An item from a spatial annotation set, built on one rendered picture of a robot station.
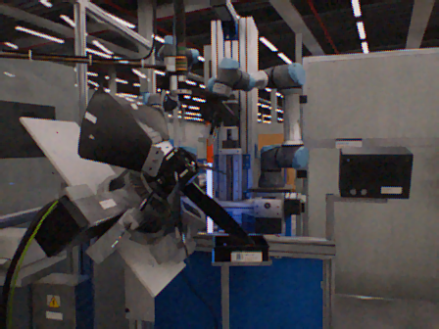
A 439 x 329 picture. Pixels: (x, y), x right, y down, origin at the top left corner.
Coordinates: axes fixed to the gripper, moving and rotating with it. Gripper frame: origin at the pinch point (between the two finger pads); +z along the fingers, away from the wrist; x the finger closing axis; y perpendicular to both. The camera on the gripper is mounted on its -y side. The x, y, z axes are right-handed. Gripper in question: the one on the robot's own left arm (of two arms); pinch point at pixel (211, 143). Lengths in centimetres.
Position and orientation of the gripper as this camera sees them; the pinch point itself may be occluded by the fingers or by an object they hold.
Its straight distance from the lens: 141.8
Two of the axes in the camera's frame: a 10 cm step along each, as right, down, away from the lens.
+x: -2.5, 0.2, -9.7
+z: -2.9, 9.5, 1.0
